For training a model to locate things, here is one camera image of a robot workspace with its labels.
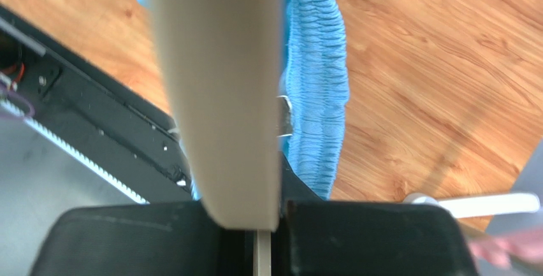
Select metal clothes rack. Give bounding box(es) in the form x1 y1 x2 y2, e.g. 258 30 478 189
403 192 541 219

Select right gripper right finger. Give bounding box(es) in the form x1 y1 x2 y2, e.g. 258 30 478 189
271 156 478 275

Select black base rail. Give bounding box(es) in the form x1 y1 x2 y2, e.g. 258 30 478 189
1 8 192 203

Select pink plastic hanger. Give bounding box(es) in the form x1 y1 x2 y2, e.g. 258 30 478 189
468 228 542 269

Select light blue shorts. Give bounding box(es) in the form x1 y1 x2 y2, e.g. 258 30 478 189
138 0 349 199

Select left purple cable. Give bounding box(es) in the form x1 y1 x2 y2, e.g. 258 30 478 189
0 84 36 120

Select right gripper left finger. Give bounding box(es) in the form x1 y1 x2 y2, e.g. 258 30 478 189
30 201 252 275

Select beige wooden hanger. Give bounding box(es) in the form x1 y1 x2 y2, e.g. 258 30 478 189
148 0 284 275

